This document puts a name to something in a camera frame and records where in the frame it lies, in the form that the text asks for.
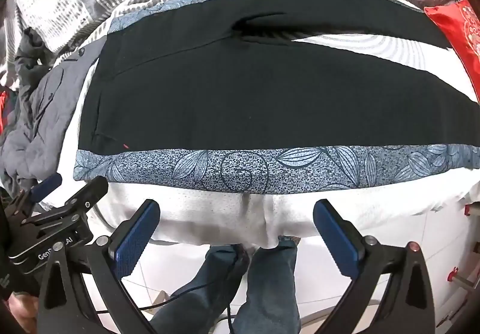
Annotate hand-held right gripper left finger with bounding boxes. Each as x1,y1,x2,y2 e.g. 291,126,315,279
37,199,161,334

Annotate person's left hand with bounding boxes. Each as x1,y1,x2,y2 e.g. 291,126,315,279
8,291,39,328

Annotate red embroidered pillow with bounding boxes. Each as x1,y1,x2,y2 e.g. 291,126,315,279
424,0,480,104

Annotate red plastic bag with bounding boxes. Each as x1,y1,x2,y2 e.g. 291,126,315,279
0,89,9,134

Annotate black cable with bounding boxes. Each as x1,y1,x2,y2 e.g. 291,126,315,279
94,273,242,334

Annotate person's leg in jeans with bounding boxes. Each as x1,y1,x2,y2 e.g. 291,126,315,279
149,243,251,334
229,236,302,334

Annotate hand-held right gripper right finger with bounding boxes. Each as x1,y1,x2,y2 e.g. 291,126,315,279
313,199,436,334

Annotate person's right leg in jeans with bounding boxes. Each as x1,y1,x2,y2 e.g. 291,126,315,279
229,236,302,334

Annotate person's left leg in jeans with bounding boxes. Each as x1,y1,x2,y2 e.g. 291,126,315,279
149,243,251,334

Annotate grey quilted jacket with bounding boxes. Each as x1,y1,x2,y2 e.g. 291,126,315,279
0,36,110,188

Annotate white bed frame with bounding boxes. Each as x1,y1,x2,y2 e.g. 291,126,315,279
298,199,480,334

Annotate white striped bed sheet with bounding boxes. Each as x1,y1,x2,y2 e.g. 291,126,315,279
71,31,480,249

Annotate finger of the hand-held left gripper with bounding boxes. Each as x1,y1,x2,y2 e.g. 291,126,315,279
60,176,110,215
29,173,64,204

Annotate black garment blue floral trim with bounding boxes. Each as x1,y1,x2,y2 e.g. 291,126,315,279
73,0,480,194

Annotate black cloth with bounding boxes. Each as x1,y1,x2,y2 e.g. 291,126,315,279
15,27,51,74

